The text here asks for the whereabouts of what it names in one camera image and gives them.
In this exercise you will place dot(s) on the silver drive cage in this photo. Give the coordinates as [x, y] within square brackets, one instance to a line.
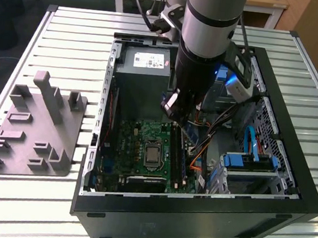
[220, 104]
[255, 176]

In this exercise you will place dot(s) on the grey parts rack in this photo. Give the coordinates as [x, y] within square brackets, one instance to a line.
[41, 129]

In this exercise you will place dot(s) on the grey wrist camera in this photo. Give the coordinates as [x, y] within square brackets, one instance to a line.
[237, 90]

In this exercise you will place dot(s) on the CPU socket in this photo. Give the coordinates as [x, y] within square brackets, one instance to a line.
[153, 141]

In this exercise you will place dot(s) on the hard disk in blue carrier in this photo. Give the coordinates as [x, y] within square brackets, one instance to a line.
[237, 160]

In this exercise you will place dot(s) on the silver CPU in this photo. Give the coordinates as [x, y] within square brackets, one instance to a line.
[152, 154]

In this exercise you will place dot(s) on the blue plastic disk carrier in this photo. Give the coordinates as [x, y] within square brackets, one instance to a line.
[222, 76]

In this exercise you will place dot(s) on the green motherboard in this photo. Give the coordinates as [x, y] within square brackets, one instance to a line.
[129, 138]

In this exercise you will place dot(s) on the black RAM slot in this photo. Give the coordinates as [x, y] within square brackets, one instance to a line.
[180, 158]
[174, 152]

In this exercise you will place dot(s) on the grey power supply unit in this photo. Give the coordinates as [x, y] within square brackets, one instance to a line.
[139, 94]

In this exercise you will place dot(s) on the black graphics card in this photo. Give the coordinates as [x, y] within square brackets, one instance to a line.
[143, 184]

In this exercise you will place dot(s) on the black PC case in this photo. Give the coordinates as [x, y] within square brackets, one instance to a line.
[179, 226]

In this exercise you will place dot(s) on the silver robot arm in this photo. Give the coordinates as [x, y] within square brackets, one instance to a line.
[208, 24]

